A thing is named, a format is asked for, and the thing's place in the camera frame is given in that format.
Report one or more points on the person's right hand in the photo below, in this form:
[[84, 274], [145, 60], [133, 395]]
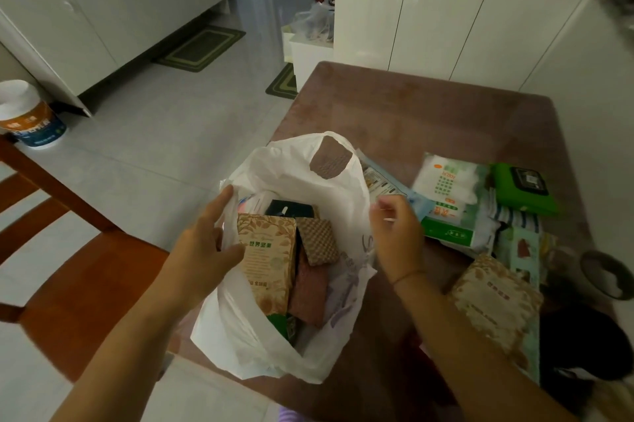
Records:
[[401, 243]]

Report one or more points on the person's left hand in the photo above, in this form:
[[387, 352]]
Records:
[[198, 263]]

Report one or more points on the light blue white packet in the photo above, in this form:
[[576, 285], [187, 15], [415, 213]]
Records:
[[386, 181]]

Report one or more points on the beige green nut box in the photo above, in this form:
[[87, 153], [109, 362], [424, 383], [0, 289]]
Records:
[[267, 263]]

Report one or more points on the white green glove packet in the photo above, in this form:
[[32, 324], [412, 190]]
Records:
[[446, 189]]

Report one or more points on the white plastic bag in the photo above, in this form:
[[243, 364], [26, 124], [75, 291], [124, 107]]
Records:
[[247, 352]]

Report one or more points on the dark green tissue box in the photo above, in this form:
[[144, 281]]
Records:
[[292, 208]]

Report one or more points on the magenta beige nut box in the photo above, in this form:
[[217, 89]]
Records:
[[495, 303]]

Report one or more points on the blue striped packet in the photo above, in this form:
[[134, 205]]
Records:
[[515, 218]]

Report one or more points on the long light green box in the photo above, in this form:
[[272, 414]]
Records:
[[520, 253]]

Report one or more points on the green wet wipes pack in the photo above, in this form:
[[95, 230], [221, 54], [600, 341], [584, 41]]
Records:
[[525, 199]]

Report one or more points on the person's left forearm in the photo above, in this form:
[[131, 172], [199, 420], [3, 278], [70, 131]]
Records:
[[119, 367]]

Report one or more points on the person's right forearm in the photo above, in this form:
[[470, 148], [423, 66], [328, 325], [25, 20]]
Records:
[[470, 367]]

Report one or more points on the person's purple slipper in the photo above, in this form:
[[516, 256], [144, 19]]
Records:
[[292, 414]]

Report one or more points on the clear plastic bag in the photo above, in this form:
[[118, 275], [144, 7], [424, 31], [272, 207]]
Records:
[[314, 23]]

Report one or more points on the brown wooden chair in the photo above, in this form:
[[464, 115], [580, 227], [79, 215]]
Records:
[[84, 298]]

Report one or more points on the reddish brown table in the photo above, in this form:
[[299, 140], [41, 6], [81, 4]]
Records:
[[396, 114]]

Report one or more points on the small green doormat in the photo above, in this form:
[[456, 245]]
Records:
[[283, 82]]

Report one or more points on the white low box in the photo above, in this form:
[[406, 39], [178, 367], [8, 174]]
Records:
[[309, 60]]

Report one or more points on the grey metal cup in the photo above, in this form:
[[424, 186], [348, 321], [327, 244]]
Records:
[[606, 275]]

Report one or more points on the large green doormat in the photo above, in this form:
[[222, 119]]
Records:
[[200, 47]]

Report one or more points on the white three door cabinet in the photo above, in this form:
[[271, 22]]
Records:
[[436, 25]]

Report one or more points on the white orange blue bucket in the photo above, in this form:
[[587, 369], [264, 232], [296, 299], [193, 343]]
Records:
[[29, 119]]

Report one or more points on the white counter steel top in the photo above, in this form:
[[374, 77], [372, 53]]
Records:
[[589, 104]]

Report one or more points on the long white cabinet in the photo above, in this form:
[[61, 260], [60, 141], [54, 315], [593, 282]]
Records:
[[99, 10]]

